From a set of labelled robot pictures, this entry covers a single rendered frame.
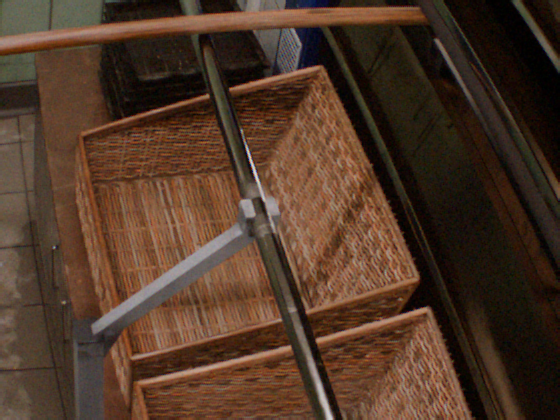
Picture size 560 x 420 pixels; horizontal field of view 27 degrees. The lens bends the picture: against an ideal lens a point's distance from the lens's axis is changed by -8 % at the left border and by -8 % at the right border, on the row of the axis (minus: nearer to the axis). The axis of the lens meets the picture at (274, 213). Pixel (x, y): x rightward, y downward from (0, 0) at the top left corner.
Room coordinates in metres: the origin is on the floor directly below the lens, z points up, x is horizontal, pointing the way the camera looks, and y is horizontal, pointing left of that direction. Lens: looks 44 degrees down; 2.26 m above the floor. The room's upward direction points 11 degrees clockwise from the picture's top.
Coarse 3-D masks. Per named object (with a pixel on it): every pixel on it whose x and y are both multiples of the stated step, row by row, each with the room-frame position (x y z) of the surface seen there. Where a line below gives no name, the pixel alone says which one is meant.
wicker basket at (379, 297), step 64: (128, 128) 1.70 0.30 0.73; (192, 128) 1.75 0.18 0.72; (128, 192) 1.68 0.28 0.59; (192, 192) 1.72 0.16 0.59; (320, 192) 1.65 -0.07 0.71; (128, 256) 1.52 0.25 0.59; (256, 256) 1.58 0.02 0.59; (320, 256) 1.56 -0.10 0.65; (384, 256) 1.43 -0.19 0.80; (192, 320) 1.40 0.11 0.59; (256, 320) 1.43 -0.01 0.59; (320, 320) 1.29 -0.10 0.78; (128, 384) 1.16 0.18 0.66
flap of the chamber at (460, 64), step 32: (416, 0) 1.31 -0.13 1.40; (480, 0) 1.36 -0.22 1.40; (448, 32) 1.23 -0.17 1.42; (480, 32) 1.26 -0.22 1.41; (512, 32) 1.30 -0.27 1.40; (512, 64) 1.21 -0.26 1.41; (544, 64) 1.25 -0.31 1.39; (480, 96) 1.12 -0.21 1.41; (512, 96) 1.13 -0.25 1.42; (544, 96) 1.17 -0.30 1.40; (544, 128) 1.09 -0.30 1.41; (512, 160) 1.02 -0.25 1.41; (544, 224) 0.93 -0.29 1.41
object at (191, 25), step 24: (120, 24) 1.40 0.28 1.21; (144, 24) 1.41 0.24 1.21; (168, 24) 1.42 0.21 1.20; (192, 24) 1.43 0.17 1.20; (216, 24) 1.45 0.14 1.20; (240, 24) 1.46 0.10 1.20; (264, 24) 1.47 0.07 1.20; (288, 24) 1.49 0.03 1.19; (312, 24) 1.50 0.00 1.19; (336, 24) 1.52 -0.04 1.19; (360, 24) 1.54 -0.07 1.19; (384, 24) 1.55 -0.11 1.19; (408, 24) 1.57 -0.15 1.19; (0, 48) 1.31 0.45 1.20; (24, 48) 1.33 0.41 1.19; (48, 48) 1.34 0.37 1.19
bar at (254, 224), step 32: (192, 0) 1.54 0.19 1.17; (224, 96) 1.31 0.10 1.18; (224, 128) 1.25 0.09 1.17; (256, 192) 1.13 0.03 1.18; (256, 224) 1.08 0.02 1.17; (192, 256) 1.09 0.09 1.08; (224, 256) 1.09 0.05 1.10; (160, 288) 1.06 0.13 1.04; (288, 288) 0.98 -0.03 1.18; (96, 320) 1.05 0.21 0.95; (128, 320) 1.04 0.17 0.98; (288, 320) 0.94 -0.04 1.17; (96, 352) 1.02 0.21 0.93; (96, 384) 1.02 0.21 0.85; (320, 384) 0.85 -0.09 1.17; (96, 416) 1.02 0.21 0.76; (320, 416) 0.80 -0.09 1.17
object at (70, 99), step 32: (64, 64) 2.05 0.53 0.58; (96, 64) 2.07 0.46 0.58; (64, 96) 1.94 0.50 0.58; (96, 96) 1.96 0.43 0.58; (64, 128) 1.84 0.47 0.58; (256, 128) 1.94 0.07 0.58; (64, 160) 1.74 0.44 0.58; (64, 192) 1.65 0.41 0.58; (64, 224) 1.57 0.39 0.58; (64, 256) 1.49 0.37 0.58; (160, 256) 1.54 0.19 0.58; (64, 288) 1.51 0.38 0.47; (64, 320) 1.52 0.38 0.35; (64, 352) 1.53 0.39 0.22; (128, 416) 1.15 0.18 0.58
